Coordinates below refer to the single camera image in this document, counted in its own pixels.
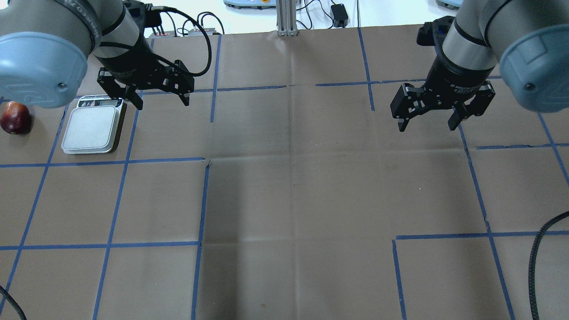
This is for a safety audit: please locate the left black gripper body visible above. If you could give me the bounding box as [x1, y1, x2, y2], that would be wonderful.
[98, 43, 176, 94]

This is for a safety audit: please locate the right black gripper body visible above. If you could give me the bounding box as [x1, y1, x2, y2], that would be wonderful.
[404, 57, 491, 112]

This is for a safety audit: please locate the red yellow mango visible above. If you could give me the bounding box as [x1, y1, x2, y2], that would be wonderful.
[0, 101, 32, 135]

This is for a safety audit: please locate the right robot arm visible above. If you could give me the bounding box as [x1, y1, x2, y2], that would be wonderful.
[390, 0, 569, 132]

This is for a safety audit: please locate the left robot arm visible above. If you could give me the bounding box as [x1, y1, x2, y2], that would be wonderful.
[0, 0, 195, 110]

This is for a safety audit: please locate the white electronic kitchen scale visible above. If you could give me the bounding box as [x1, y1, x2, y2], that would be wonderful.
[61, 95, 126, 155]

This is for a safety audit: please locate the teach pendant tablet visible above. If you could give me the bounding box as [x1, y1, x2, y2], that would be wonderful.
[223, 0, 276, 10]

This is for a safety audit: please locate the black power adapter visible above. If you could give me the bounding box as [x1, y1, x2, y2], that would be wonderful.
[330, 3, 349, 28]

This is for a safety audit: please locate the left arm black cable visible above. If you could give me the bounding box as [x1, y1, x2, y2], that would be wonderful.
[151, 5, 213, 77]

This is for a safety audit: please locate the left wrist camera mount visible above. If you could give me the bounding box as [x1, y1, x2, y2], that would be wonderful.
[123, 0, 162, 31]

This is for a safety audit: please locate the aluminium frame post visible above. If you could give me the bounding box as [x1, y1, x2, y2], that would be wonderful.
[276, 0, 298, 36]

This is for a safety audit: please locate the black braided cable right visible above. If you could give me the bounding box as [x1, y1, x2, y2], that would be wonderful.
[528, 211, 569, 320]

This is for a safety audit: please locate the black braided cable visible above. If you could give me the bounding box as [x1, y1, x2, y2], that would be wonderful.
[528, 211, 569, 320]
[0, 285, 26, 320]

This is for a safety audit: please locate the black braided cable left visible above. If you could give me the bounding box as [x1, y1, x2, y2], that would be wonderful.
[0, 285, 26, 320]

